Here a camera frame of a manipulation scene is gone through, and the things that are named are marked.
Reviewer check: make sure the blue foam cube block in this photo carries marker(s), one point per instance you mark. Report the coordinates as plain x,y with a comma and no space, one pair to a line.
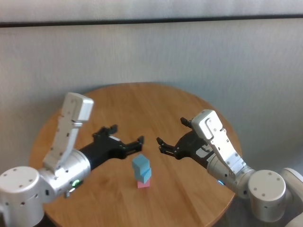
143,176
140,163

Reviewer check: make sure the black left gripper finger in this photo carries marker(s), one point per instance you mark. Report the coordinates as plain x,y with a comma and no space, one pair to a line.
110,129
133,146

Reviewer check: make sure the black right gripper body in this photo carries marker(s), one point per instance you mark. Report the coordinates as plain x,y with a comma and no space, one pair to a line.
189,146

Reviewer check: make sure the pink foam cube block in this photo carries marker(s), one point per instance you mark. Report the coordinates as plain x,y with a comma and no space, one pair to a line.
143,185

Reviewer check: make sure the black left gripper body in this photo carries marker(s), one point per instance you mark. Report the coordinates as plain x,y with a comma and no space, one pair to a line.
104,147

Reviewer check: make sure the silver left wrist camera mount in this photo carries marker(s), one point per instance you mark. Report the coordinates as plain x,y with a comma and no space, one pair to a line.
68,127

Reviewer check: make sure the black wall rail strip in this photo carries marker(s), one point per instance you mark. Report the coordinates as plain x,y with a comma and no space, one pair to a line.
151,20

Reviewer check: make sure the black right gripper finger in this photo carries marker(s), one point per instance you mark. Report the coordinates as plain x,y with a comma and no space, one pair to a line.
188,123
166,149

